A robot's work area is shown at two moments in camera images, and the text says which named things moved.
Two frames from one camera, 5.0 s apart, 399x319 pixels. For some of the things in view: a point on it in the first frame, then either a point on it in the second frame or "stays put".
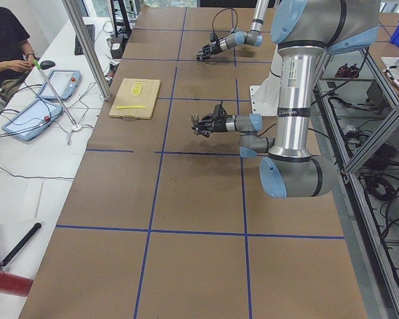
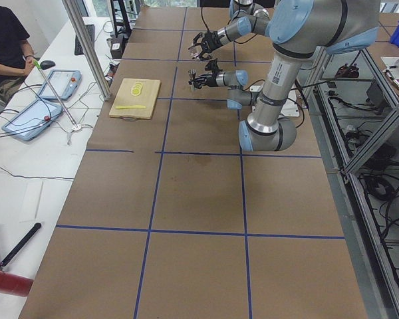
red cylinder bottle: x=8 y=283 stays put
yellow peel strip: x=130 y=107 stays put
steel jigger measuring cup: x=195 y=118 -> x=192 y=73
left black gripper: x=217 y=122 -> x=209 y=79
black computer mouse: x=47 y=64 stays put
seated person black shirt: x=8 y=52 stays put
